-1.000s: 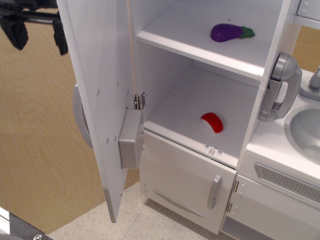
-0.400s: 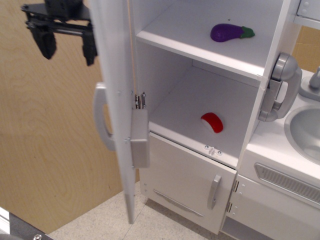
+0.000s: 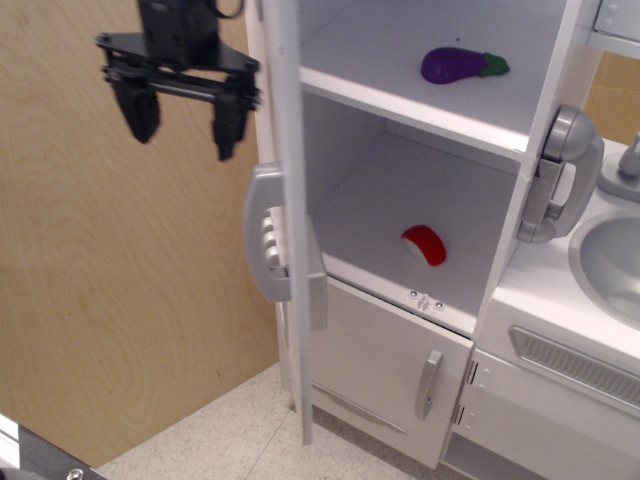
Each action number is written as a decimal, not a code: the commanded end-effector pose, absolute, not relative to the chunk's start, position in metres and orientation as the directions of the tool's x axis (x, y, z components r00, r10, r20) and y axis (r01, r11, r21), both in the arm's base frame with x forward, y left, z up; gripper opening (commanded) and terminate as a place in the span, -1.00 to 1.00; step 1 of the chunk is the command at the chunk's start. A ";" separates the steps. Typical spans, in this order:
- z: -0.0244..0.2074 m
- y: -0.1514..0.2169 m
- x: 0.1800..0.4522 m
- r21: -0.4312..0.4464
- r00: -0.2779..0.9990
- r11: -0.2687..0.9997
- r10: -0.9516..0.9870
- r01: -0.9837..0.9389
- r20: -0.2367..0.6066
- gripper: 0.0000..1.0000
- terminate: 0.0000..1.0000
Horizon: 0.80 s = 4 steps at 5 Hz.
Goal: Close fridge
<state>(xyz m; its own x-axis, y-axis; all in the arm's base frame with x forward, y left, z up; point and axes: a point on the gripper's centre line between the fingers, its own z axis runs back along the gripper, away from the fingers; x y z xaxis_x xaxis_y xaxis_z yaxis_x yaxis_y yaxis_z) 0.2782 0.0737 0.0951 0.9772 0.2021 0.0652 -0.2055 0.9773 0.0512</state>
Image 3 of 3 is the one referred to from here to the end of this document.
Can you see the white fridge door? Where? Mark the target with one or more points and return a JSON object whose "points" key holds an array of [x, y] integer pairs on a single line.
{"points": [[273, 39]]}

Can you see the red toy fruit slice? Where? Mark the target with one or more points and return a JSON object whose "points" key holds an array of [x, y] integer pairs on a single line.
{"points": [[425, 245]]}

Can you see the white toy fridge cabinet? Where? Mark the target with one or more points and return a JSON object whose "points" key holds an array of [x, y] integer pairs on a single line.
{"points": [[387, 150]]}

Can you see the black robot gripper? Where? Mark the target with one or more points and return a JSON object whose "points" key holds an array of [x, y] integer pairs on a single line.
{"points": [[179, 52]]}

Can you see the grey toy telephone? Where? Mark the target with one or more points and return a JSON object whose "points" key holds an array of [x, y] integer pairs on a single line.
{"points": [[565, 178]]}

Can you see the grey fridge door handle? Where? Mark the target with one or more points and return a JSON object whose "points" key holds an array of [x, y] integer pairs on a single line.
{"points": [[265, 191]]}

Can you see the white kitchen counter unit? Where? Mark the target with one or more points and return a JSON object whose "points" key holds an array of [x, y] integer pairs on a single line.
{"points": [[516, 420]]}

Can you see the grey toy sink basin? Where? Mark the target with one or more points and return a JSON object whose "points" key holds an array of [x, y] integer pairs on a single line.
{"points": [[604, 260]]}

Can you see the grey freezer door handle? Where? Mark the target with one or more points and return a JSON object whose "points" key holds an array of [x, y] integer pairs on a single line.
{"points": [[423, 400]]}

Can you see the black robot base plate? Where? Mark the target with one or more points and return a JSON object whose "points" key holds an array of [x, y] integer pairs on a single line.
{"points": [[26, 455]]}

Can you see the purple toy eggplant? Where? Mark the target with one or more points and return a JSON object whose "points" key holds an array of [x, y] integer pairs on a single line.
{"points": [[445, 65]]}

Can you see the grey vent grille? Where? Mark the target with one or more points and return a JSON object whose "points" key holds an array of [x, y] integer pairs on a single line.
{"points": [[575, 365]]}

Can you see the grey toy faucet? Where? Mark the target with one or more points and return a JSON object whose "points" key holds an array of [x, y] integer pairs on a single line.
{"points": [[619, 175]]}

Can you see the grey ice dispenser panel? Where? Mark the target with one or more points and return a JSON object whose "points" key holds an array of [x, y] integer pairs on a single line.
{"points": [[315, 280]]}

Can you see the white lower freezer door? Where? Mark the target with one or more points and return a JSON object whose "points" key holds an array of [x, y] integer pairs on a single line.
{"points": [[366, 366]]}

